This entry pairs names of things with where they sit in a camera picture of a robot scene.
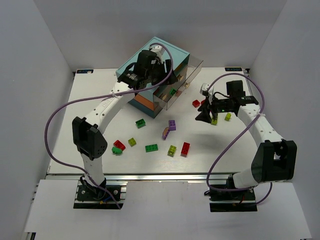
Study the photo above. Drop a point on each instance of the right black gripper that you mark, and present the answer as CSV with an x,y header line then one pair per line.
x,y
210,107

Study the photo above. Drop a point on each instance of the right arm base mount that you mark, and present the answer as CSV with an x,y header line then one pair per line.
x,y
224,197

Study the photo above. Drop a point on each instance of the right blue label sticker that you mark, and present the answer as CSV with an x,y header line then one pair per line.
x,y
233,69

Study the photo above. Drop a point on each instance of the purple curved patterned lego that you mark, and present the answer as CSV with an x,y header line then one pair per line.
x,y
165,133

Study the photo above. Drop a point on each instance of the small red lego brick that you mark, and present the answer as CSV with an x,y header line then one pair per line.
x,y
196,103

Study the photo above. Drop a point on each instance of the red 2x3 lego brick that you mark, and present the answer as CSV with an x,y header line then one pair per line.
x,y
185,149

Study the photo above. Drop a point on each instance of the lime 2x3 lego right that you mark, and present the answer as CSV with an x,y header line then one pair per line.
x,y
214,122

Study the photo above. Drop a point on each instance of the lime patterned lego centre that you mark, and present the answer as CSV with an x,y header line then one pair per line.
x,y
171,151

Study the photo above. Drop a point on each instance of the green 2x4 lego brick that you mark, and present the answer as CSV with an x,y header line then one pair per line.
x,y
151,148

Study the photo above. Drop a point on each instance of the teal orange drawer cabinet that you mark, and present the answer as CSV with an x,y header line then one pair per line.
x,y
135,72

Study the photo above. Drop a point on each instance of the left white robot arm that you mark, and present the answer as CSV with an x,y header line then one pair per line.
x,y
88,131

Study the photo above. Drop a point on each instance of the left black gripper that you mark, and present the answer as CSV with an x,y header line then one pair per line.
x,y
164,72

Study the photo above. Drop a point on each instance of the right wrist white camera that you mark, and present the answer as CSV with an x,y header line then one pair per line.
x,y
206,90

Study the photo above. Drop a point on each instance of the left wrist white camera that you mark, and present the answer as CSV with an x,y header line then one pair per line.
x,y
158,50

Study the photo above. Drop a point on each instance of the lime 2x2 lego left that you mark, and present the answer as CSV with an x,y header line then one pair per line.
x,y
132,142

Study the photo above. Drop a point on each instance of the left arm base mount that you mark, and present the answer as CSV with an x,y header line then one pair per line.
x,y
91,197

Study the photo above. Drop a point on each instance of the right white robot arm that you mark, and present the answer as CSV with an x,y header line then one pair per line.
x,y
275,157

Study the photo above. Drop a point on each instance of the left blue label sticker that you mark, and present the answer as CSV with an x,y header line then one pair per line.
x,y
84,71

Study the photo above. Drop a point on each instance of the blue label sticker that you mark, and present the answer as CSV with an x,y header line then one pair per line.
x,y
84,71
233,69

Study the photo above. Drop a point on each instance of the purple 2x3 lego brick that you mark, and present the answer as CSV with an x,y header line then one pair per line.
x,y
172,125

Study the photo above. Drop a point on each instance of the dark green 2x2 lego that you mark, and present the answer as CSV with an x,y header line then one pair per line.
x,y
140,123

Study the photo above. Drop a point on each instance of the small lime lego right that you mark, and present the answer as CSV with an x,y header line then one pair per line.
x,y
228,117

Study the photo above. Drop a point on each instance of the green rounded lego piece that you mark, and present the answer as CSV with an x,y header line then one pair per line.
x,y
116,150

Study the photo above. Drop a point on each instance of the wrist white camera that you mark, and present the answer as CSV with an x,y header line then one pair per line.
x,y
206,90
158,50

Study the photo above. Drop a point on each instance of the red curved lego piece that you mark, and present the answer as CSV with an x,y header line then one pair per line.
x,y
118,144

